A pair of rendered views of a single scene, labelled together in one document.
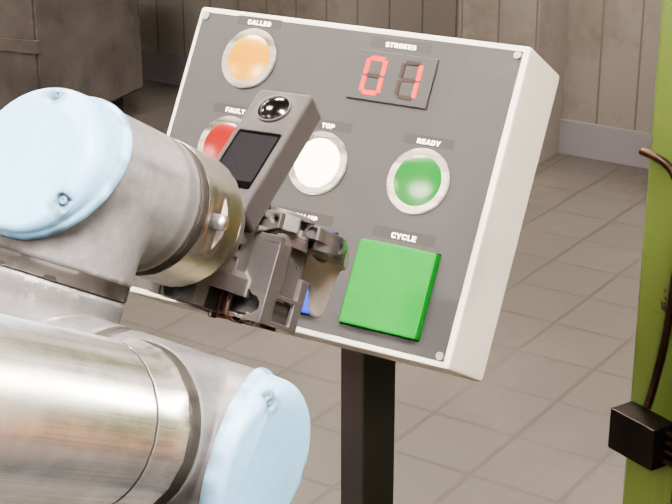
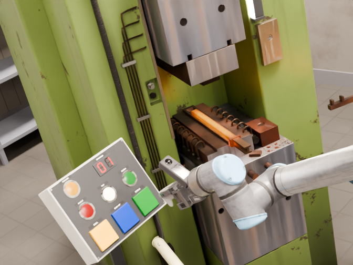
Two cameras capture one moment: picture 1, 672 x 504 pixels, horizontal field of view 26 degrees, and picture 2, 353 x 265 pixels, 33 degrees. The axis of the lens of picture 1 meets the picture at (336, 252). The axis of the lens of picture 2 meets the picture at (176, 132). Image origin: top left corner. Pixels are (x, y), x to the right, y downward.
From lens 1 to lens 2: 179 cm
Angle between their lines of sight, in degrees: 68
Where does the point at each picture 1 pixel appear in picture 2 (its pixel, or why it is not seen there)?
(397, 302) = (150, 201)
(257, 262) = not seen: hidden behind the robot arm
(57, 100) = (227, 156)
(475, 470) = not seen: outside the picture
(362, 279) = (141, 204)
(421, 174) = (130, 176)
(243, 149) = (177, 170)
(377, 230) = (132, 194)
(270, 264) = not seen: hidden behind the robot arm
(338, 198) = (119, 196)
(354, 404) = (117, 251)
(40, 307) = (250, 188)
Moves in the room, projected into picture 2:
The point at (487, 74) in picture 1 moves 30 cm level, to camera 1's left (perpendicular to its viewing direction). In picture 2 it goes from (120, 148) to (96, 199)
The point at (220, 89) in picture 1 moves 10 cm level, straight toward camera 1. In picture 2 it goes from (72, 201) to (102, 196)
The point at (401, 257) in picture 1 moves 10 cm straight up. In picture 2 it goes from (143, 193) to (135, 168)
